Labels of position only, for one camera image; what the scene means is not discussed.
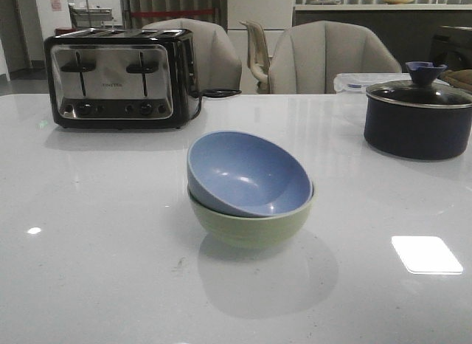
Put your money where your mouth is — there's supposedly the black and chrome toaster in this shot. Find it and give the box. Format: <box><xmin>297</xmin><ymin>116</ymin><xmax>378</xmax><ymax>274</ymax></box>
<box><xmin>44</xmin><ymin>28</ymin><xmax>201</xmax><ymax>129</ymax></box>

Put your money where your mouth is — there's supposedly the dark blue cooking pot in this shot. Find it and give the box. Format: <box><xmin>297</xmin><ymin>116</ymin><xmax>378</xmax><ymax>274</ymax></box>
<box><xmin>364</xmin><ymin>98</ymin><xmax>471</xmax><ymax>160</ymax></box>

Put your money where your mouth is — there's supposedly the left beige upholstered chair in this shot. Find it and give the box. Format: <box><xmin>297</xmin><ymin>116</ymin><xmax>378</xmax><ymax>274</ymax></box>
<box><xmin>143</xmin><ymin>18</ymin><xmax>242</xmax><ymax>90</ymax></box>

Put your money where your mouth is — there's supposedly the metal rack cart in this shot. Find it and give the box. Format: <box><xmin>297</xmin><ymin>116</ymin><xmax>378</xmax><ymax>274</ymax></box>
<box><xmin>69</xmin><ymin>4</ymin><xmax>114</xmax><ymax>28</ymax></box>

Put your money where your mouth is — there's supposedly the toaster power cable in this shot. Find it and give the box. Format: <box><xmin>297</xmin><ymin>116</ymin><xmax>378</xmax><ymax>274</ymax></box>
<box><xmin>190</xmin><ymin>88</ymin><xmax>243</xmax><ymax>120</ymax></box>

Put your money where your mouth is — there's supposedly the blue bowl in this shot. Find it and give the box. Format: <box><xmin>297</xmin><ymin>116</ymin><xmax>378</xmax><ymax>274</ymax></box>
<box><xmin>187</xmin><ymin>131</ymin><xmax>313</xmax><ymax>217</ymax></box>

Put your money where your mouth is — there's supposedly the green bowl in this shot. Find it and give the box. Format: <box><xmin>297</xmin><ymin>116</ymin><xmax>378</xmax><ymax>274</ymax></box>
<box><xmin>187</xmin><ymin>191</ymin><xmax>316</xmax><ymax>249</ymax></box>

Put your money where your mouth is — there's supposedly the glass pot lid blue knob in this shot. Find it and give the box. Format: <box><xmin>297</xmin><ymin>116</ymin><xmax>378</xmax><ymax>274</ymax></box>
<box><xmin>366</xmin><ymin>61</ymin><xmax>471</xmax><ymax>109</ymax></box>

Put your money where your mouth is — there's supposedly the right beige upholstered chair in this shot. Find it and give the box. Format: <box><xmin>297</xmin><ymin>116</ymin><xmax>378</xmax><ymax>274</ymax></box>
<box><xmin>268</xmin><ymin>21</ymin><xmax>402</xmax><ymax>94</ymax></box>

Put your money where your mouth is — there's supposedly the clear plastic food container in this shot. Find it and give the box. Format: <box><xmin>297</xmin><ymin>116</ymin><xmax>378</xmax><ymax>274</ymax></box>
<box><xmin>333</xmin><ymin>72</ymin><xmax>411</xmax><ymax>94</ymax></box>

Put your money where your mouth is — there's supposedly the beige plastic chair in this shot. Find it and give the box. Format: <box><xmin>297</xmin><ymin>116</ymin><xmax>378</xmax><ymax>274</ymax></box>
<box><xmin>240</xmin><ymin>20</ymin><xmax>270</xmax><ymax>93</ymax></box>

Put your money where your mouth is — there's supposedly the brown item behind pot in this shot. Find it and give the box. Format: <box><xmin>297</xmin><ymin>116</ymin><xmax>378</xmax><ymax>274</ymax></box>
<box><xmin>439</xmin><ymin>69</ymin><xmax>472</xmax><ymax>93</ymax></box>

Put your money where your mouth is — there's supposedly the white cabinet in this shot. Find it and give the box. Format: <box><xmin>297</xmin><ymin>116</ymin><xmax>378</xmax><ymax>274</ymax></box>
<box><xmin>227</xmin><ymin>0</ymin><xmax>295</xmax><ymax>61</ymax></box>

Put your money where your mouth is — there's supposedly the beige upholstered chair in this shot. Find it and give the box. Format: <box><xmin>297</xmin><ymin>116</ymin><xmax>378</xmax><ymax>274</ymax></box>
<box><xmin>143</xmin><ymin>18</ymin><xmax>242</xmax><ymax>90</ymax></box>
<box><xmin>268</xmin><ymin>21</ymin><xmax>402</xmax><ymax>94</ymax></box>

